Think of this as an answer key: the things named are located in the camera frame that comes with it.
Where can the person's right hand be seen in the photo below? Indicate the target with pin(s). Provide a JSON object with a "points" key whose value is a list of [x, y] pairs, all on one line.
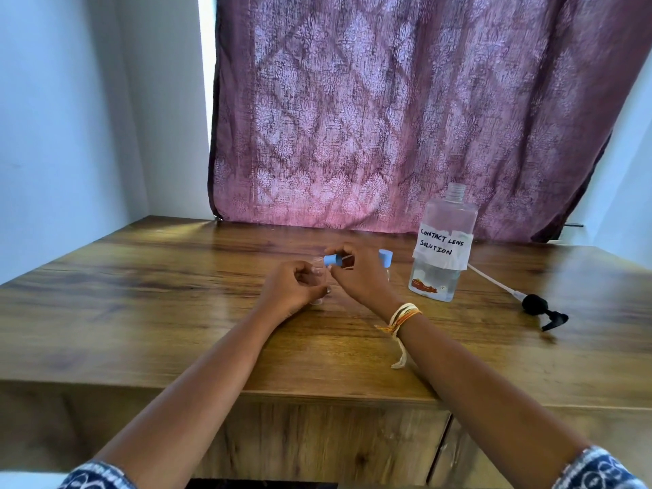
{"points": [[364, 285]]}

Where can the person's left hand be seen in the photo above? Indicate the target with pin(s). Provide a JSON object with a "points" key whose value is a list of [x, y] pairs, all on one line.
{"points": [[285, 292]]}

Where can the person's right thumb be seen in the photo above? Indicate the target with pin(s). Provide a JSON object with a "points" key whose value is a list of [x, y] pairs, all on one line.
{"points": [[337, 273]]}

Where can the person's left thumb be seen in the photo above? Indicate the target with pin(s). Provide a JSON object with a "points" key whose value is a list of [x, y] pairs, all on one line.
{"points": [[310, 270]]}

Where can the blue cap brown dropper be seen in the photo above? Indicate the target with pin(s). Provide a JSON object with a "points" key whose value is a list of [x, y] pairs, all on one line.
{"points": [[332, 259]]}

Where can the small clear glass vial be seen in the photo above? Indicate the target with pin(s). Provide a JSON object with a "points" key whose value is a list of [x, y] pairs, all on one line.
{"points": [[317, 301]]}

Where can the person's right forearm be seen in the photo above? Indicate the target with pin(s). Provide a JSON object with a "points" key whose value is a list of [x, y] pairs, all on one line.
{"points": [[484, 387]]}

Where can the person's left forearm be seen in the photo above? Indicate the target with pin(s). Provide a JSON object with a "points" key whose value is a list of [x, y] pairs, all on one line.
{"points": [[203, 381]]}

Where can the clear vial with blue cap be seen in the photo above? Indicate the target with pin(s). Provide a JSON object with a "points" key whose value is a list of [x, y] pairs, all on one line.
{"points": [[385, 256]]}

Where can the clear bottle with white label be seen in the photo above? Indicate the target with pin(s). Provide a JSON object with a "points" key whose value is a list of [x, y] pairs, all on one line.
{"points": [[443, 259]]}

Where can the wooden cabinet door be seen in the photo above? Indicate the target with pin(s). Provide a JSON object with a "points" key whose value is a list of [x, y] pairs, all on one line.
{"points": [[535, 453], [305, 437]]}

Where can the purple patterned curtain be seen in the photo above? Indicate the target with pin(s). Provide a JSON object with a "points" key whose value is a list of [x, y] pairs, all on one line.
{"points": [[397, 111]]}

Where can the black pump with white tube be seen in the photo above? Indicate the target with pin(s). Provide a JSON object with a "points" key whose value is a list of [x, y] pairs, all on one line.
{"points": [[535, 303]]}

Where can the blue patterned left sleeve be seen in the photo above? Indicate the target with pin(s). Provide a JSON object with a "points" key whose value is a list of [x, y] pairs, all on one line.
{"points": [[97, 477]]}

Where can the blue patterned sleeve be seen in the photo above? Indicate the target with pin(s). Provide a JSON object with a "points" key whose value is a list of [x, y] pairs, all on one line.
{"points": [[97, 477], [606, 471]]}

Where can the blue patterned right sleeve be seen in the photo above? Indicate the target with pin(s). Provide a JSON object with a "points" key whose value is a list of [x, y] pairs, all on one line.
{"points": [[606, 471]]}

